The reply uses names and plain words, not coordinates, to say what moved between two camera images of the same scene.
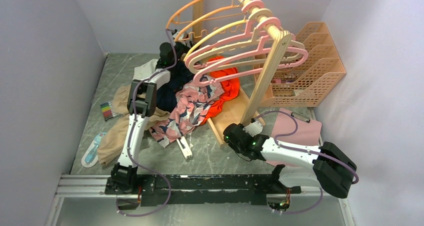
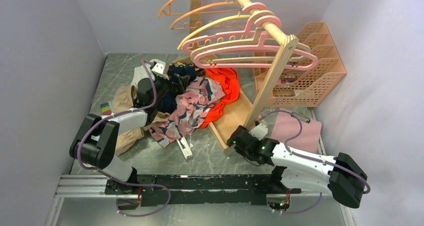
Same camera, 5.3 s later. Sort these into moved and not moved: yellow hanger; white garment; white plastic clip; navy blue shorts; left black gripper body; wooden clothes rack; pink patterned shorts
Moved: left black gripper body; wooden clothes rack; yellow hanger
Not moved: white garment; pink patterned shorts; navy blue shorts; white plastic clip
